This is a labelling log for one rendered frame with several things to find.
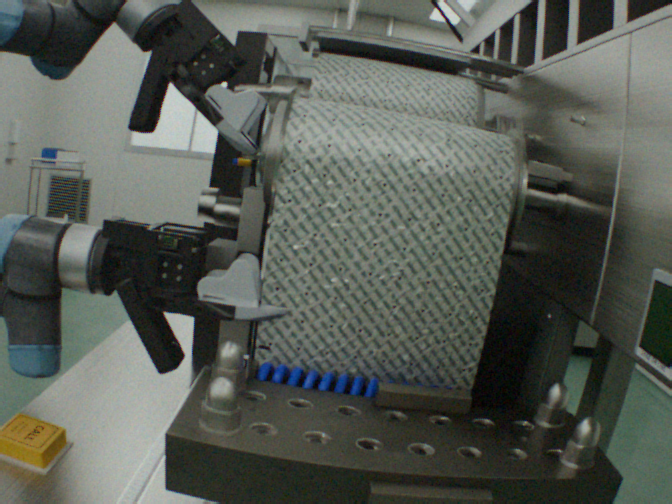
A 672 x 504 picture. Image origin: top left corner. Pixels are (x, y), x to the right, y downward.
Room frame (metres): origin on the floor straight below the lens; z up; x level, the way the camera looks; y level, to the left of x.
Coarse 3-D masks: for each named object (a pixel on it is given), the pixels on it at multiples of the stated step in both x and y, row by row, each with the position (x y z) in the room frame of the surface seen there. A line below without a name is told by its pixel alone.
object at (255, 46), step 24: (240, 48) 0.93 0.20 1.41; (264, 48) 0.94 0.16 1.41; (240, 72) 0.93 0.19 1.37; (264, 72) 1.03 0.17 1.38; (264, 120) 1.09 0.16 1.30; (216, 144) 0.93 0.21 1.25; (216, 168) 0.93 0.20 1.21; (240, 168) 0.94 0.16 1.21; (240, 192) 0.99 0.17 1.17; (216, 336) 0.93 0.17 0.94
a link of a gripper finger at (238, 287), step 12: (240, 264) 0.58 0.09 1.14; (228, 276) 0.58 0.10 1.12; (240, 276) 0.58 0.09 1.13; (252, 276) 0.58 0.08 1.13; (204, 288) 0.58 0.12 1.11; (216, 288) 0.58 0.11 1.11; (228, 288) 0.58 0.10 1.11; (240, 288) 0.58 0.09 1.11; (252, 288) 0.58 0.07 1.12; (216, 300) 0.58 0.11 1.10; (228, 300) 0.58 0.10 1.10; (240, 300) 0.58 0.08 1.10; (252, 300) 0.58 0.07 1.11; (240, 312) 0.57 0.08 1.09; (252, 312) 0.58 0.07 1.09; (264, 312) 0.58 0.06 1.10; (276, 312) 0.59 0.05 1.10
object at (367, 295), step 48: (288, 240) 0.60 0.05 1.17; (336, 240) 0.60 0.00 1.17; (384, 240) 0.60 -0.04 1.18; (432, 240) 0.60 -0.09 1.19; (480, 240) 0.60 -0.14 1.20; (288, 288) 0.60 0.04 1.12; (336, 288) 0.60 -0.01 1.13; (384, 288) 0.60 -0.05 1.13; (432, 288) 0.60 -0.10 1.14; (480, 288) 0.60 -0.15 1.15; (288, 336) 0.60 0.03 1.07; (336, 336) 0.60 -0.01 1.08; (384, 336) 0.60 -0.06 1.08; (432, 336) 0.60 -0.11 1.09; (480, 336) 0.60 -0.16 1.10; (432, 384) 0.60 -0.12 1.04
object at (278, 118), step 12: (276, 120) 0.62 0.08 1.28; (276, 132) 0.61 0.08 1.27; (276, 144) 0.61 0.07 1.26; (516, 156) 0.63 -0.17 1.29; (264, 168) 0.61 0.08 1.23; (516, 168) 0.62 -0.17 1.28; (264, 180) 0.62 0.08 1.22; (516, 180) 0.61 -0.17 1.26; (264, 192) 0.63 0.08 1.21; (516, 192) 0.61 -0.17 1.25
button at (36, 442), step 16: (16, 416) 0.53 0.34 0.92; (0, 432) 0.48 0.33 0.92; (16, 432) 0.49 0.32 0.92; (32, 432) 0.50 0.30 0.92; (48, 432) 0.51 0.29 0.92; (64, 432) 0.53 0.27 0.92; (0, 448) 0.47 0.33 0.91; (16, 448) 0.47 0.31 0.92; (32, 448) 0.47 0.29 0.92; (48, 448) 0.49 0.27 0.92; (32, 464) 0.47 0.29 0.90
